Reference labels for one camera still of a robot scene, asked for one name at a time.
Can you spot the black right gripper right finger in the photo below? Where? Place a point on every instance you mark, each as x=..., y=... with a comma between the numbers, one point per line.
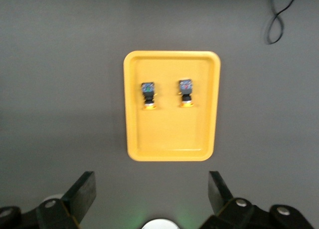
x=221, y=204

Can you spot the yellow push button red-marked base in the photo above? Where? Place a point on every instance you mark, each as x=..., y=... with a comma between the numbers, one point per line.
x=186, y=87

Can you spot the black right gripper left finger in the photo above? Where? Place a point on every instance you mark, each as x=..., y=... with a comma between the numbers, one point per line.
x=79, y=199

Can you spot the yellow push button green-marked base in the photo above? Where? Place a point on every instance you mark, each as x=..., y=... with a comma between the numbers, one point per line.
x=147, y=89

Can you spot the yellow plastic tray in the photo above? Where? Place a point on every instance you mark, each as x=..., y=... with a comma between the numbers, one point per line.
x=172, y=129

